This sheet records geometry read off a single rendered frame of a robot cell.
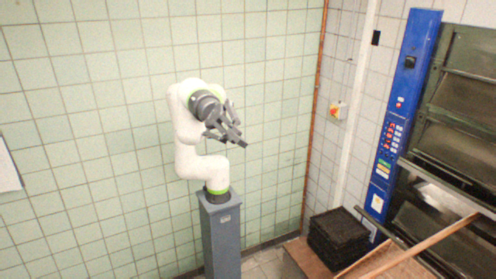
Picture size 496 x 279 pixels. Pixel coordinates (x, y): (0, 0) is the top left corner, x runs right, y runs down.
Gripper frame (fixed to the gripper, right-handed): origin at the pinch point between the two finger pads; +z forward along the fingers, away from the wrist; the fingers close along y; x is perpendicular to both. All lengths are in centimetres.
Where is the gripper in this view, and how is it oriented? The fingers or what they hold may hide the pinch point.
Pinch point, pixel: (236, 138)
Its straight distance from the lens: 78.4
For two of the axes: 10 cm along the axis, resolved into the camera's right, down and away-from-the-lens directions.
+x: -6.8, -4.1, -6.1
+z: 4.4, 4.3, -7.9
